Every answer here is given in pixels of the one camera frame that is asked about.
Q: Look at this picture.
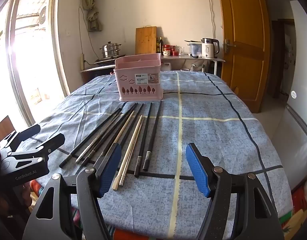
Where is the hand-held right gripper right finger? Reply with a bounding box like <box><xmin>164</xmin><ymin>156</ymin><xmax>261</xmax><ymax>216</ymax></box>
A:
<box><xmin>185</xmin><ymin>142</ymin><xmax>285</xmax><ymax>240</ymax></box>

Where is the water filter pitcher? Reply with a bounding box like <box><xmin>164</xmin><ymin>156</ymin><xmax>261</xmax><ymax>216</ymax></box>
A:
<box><xmin>187</xmin><ymin>43</ymin><xmax>203</xmax><ymax>58</ymax></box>

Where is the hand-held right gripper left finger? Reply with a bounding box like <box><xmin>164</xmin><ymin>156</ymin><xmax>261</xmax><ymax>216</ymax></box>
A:
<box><xmin>22</xmin><ymin>142</ymin><xmax>122</xmax><ymax>240</ymax></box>

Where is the low kitchen cabinet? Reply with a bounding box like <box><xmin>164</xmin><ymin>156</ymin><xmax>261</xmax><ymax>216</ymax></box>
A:
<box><xmin>80</xmin><ymin>63</ymin><xmax>117</xmax><ymax>86</ymax></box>

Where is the black chopstick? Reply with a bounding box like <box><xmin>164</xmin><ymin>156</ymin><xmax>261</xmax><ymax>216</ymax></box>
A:
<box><xmin>81</xmin><ymin>102</ymin><xmax>138</xmax><ymax>166</ymax></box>
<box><xmin>100</xmin><ymin>103</ymin><xmax>144</xmax><ymax>159</ymax></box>
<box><xmin>59</xmin><ymin>108</ymin><xmax>121</xmax><ymax>168</ymax></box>
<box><xmin>143</xmin><ymin>101</ymin><xmax>162</xmax><ymax>172</ymax></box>
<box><xmin>134</xmin><ymin>102</ymin><xmax>153</xmax><ymax>178</ymax></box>

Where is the steel steamer pot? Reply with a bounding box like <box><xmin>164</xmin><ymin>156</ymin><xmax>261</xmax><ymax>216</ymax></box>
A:
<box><xmin>99</xmin><ymin>41</ymin><xmax>122</xmax><ymax>59</ymax></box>

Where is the blue plaid tablecloth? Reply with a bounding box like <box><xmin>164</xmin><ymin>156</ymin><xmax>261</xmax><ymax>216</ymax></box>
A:
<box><xmin>26</xmin><ymin>71</ymin><xmax>293</xmax><ymax>240</ymax></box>

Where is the brown wooden door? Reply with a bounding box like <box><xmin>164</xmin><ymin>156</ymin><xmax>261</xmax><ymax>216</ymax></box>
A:
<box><xmin>216</xmin><ymin>0</ymin><xmax>272</xmax><ymax>113</ymax></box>

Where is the black cooktop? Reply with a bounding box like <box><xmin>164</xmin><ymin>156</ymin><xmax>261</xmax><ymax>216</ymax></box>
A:
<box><xmin>94</xmin><ymin>54</ymin><xmax>126</xmax><ymax>66</ymax></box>

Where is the white side counter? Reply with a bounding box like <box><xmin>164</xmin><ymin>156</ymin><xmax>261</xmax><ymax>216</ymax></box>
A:
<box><xmin>160</xmin><ymin>54</ymin><xmax>226</xmax><ymax>76</ymax></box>

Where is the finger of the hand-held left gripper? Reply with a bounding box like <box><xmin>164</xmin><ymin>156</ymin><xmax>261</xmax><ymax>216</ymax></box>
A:
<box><xmin>0</xmin><ymin>124</ymin><xmax>41</xmax><ymax>153</ymax></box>
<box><xmin>11</xmin><ymin>133</ymin><xmax>66</xmax><ymax>170</ymax></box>

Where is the pink plastic utensil basket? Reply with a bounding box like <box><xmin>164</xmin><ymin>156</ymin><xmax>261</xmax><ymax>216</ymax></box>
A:
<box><xmin>114</xmin><ymin>53</ymin><xmax>163</xmax><ymax>102</ymax></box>

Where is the metal door handle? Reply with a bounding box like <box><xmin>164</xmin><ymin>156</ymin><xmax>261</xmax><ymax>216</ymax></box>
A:
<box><xmin>223</xmin><ymin>39</ymin><xmax>236</xmax><ymax>54</ymax></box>

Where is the outdoor air conditioner unit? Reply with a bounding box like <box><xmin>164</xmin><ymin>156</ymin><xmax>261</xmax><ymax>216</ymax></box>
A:
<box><xmin>16</xmin><ymin>0</ymin><xmax>48</xmax><ymax>31</ymax></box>

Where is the beige wooden chopstick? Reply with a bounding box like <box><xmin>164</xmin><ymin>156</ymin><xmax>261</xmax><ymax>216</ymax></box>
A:
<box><xmin>112</xmin><ymin>110</ymin><xmax>136</xmax><ymax>190</ymax></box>

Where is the white electric kettle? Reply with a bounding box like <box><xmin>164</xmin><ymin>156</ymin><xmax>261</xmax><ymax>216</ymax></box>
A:
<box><xmin>201</xmin><ymin>38</ymin><xmax>220</xmax><ymax>60</ymax></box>

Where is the white wall cable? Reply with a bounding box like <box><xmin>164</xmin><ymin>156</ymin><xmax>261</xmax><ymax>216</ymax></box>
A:
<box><xmin>205</xmin><ymin>0</ymin><xmax>217</xmax><ymax>38</ymax></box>

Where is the wooden cutting board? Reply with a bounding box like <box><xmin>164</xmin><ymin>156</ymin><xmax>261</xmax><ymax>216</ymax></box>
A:
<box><xmin>135</xmin><ymin>26</ymin><xmax>157</xmax><ymax>55</ymax></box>

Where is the tied beige curtain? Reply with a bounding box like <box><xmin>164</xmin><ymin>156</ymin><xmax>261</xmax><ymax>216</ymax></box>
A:
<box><xmin>82</xmin><ymin>0</ymin><xmax>103</xmax><ymax>32</ymax></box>

